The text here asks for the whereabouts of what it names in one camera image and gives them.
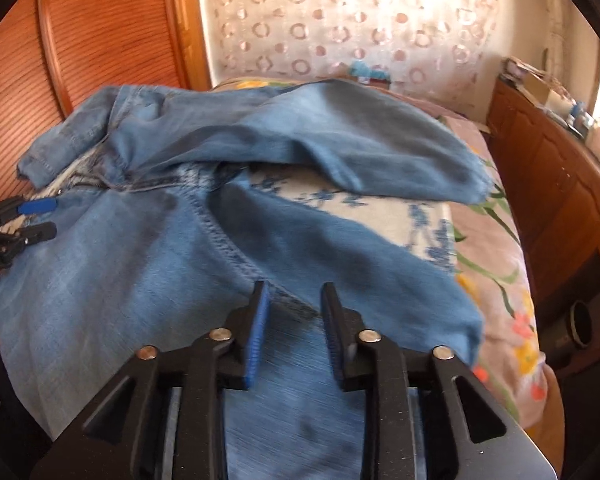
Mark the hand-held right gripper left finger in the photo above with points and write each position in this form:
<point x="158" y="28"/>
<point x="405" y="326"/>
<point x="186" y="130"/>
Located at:
<point x="257" y="335"/>

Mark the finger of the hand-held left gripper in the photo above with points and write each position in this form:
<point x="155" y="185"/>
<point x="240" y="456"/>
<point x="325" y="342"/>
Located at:
<point x="35" y="234"/>
<point x="40" y="205"/>

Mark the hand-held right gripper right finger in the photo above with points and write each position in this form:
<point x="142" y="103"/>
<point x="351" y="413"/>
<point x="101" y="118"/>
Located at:
<point x="332" y="340"/>

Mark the light blue denim pants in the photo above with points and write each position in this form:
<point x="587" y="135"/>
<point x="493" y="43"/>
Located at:
<point x="130" y="285"/>

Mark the blue floral bedsheet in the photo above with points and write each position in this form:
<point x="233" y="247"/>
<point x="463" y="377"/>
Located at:
<point x="330" y="210"/>

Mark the colourful floral blanket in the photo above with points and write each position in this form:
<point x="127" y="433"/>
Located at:
<point x="495" y="270"/>

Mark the slatted wooden wardrobe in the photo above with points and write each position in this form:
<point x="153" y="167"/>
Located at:
<point x="105" y="35"/>

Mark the black cylindrical object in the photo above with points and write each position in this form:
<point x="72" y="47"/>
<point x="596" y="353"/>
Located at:
<point x="575" y="332"/>

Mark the small cardboard box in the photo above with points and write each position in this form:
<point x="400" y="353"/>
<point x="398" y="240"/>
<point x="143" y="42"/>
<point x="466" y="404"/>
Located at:
<point x="375" y="79"/>

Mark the blue cloth bundle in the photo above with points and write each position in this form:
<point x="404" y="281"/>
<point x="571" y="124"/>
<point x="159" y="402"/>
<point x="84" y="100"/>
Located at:
<point x="365" y="69"/>

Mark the long wooden cabinet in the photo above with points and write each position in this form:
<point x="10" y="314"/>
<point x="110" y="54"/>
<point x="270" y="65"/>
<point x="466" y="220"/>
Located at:
<point x="555" y="170"/>

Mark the circle-patterned sheer curtain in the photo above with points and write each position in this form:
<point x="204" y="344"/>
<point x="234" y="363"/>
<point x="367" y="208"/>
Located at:
<point x="355" y="20"/>

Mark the open cardboard box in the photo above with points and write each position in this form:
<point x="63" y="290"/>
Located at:
<point x="540" y="87"/>

